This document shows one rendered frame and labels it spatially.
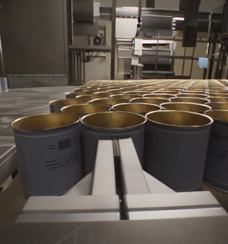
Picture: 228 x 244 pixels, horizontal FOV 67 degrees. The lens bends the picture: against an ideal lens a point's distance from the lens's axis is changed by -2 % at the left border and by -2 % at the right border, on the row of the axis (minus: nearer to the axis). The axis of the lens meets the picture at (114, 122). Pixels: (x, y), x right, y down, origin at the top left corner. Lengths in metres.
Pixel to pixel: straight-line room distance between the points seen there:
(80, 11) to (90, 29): 0.25
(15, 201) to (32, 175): 0.04
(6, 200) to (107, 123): 0.14
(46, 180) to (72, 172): 0.03
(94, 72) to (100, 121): 2.93
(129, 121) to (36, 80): 1.34
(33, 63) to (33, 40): 0.33
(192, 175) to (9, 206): 0.18
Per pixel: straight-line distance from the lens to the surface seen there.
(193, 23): 0.44
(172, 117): 0.23
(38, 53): 3.02
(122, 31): 3.35
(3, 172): 0.31
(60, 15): 3.01
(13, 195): 0.23
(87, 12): 2.70
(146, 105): 0.27
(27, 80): 1.49
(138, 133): 0.17
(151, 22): 3.41
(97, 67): 3.13
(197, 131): 0.17
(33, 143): 0.17
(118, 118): 0.22
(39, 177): 0.18
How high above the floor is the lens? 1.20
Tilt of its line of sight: 16 degrees down
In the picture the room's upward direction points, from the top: 2 degrees clockwise
